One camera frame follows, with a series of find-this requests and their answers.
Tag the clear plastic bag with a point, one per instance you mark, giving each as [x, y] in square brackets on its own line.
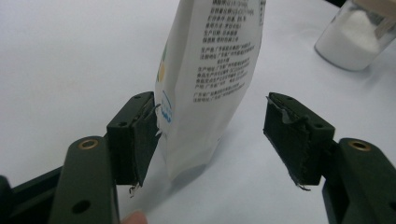
[202, 118]

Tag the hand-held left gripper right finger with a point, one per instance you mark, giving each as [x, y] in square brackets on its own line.
[295, 143]

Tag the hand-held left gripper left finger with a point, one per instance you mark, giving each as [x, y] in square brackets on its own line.
[130, 146]

